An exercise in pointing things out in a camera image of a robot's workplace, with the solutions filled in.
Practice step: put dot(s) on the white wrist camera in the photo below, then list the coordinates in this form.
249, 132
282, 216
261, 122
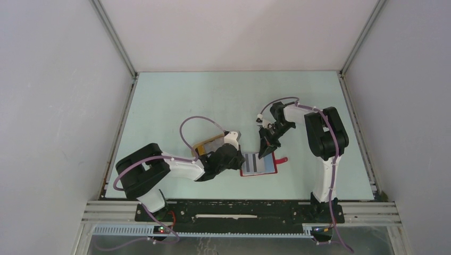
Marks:
262, 122
232, 138

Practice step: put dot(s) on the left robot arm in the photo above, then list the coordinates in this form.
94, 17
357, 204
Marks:
140, 172

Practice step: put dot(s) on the aluminium frame rail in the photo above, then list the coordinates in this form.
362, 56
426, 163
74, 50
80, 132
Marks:
130, 218

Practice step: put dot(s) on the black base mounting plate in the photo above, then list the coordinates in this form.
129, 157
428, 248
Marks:
248, 216

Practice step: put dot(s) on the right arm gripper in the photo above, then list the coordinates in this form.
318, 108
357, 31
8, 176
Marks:
265, 148

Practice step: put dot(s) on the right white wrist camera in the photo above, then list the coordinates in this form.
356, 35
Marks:
262, 122

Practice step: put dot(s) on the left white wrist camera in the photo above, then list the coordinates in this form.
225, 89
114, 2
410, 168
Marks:
232, 138

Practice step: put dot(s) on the silver card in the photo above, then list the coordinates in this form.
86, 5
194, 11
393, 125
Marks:
252, 165

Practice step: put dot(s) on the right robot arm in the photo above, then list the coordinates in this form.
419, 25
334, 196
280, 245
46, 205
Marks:
327, 139

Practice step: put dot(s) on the red leather card holder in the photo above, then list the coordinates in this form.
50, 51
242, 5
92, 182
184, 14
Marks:
271, 164

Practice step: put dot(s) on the beige oval plastic tray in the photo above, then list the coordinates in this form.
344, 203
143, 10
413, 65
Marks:
208, 146

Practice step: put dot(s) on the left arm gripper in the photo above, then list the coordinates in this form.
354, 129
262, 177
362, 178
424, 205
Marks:
239, 160

